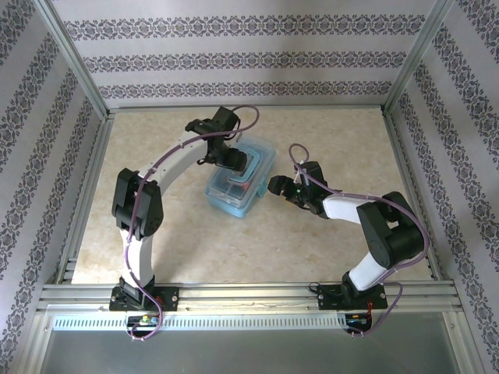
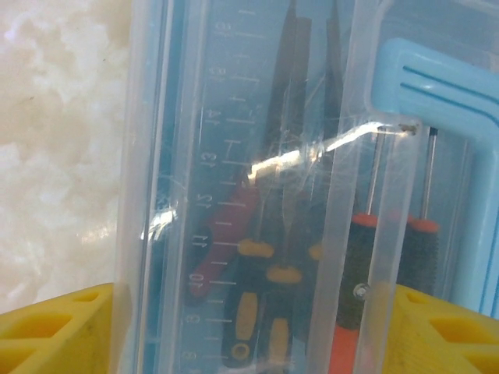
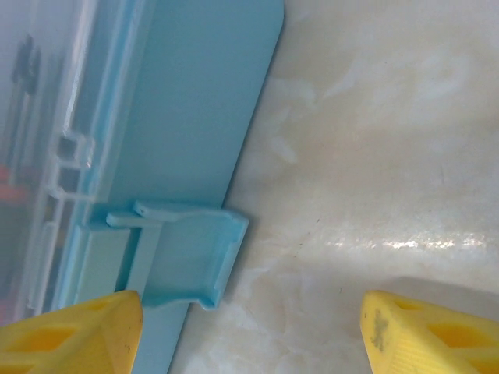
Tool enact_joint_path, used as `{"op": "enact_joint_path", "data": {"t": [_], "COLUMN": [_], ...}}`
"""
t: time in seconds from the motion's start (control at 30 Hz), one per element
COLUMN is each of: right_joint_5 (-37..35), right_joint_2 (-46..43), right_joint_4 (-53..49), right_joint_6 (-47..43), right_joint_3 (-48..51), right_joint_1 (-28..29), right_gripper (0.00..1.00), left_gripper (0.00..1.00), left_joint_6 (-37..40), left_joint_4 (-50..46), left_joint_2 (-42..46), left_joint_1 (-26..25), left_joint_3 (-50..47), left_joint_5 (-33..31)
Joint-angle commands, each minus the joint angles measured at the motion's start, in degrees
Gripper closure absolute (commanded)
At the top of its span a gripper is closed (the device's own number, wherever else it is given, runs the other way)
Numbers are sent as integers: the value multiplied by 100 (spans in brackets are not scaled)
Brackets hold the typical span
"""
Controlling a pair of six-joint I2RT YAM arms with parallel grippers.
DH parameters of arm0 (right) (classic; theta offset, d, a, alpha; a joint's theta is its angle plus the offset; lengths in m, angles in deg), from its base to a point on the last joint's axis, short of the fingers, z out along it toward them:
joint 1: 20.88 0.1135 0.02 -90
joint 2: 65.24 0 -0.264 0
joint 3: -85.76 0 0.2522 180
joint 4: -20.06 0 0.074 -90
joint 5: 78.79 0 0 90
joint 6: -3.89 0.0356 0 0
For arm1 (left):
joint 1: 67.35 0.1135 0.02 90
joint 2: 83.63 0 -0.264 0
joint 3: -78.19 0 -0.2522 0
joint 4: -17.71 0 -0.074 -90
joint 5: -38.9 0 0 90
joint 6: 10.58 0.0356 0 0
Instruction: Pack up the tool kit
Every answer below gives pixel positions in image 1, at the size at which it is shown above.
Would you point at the aluminium back frame rail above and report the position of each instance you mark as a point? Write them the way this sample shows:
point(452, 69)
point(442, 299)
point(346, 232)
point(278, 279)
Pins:
point(156, 108)

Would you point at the clear plastic tool box lid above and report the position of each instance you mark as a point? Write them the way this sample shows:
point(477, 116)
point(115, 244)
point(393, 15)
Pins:
point(263, 150)

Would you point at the aluminium front frame rail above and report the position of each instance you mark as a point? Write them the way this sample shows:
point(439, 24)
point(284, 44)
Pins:
point(249, 296)

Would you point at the aluminium right frame post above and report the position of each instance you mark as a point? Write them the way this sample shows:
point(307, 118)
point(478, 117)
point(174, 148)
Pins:
point(421, 46)

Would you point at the blue plastic tool box base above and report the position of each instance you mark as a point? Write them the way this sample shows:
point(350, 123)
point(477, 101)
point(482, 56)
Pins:
point(238, 213)

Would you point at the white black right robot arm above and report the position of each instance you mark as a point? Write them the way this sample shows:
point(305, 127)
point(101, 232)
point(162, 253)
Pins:
point(366, 269)

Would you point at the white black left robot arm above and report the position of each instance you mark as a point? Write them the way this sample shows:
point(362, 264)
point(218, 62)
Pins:
point(136, 253)

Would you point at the aluminium left frame post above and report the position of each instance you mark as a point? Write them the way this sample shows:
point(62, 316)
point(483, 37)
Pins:
point(70, 50)

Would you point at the aluminium right side rail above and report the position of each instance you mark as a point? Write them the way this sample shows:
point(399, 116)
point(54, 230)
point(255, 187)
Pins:
point(401, 156)

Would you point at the aluminium frame post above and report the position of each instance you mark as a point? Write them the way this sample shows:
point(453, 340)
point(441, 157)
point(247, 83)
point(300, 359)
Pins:
point(70, 50)
point(421, 46)

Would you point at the aluminium left side rail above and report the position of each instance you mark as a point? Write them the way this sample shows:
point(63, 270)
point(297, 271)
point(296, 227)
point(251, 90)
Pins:
point(96, 163)

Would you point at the aluminium frame rail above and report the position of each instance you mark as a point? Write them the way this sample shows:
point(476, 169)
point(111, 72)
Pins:
point(249, 296)
point(156, 108)

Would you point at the grey metal panel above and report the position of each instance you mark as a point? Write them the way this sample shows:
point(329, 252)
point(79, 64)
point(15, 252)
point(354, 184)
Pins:
point(249, 354)

